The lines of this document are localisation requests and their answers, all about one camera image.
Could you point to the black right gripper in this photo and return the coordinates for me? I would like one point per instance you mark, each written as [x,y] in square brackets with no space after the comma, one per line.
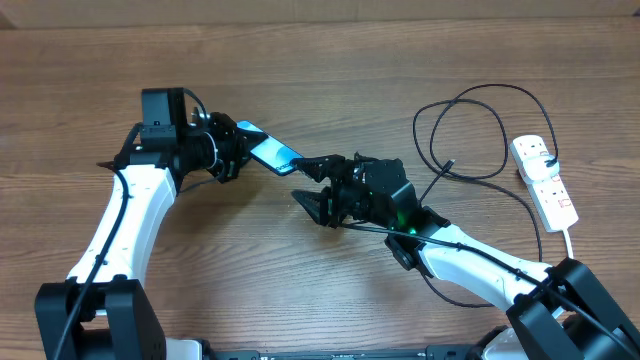
[335,168]

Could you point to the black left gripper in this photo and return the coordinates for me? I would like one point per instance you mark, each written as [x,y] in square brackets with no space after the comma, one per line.
[238,148]

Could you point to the blue Galaxy smartphone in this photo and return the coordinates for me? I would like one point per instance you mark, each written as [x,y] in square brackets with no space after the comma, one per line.
[269,151]

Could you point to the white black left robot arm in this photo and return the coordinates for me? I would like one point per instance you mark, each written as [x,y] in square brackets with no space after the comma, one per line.
[101,310]

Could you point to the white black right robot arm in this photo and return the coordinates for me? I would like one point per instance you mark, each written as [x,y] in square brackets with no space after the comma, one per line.
[555,312]

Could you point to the white charger plug adapter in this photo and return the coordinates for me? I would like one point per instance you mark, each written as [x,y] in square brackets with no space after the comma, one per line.
[538,168]

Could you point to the white power strip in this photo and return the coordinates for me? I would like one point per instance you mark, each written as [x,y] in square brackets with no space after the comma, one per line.
[550,197]

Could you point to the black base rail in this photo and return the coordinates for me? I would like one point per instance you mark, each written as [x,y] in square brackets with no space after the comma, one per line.
[431,352]

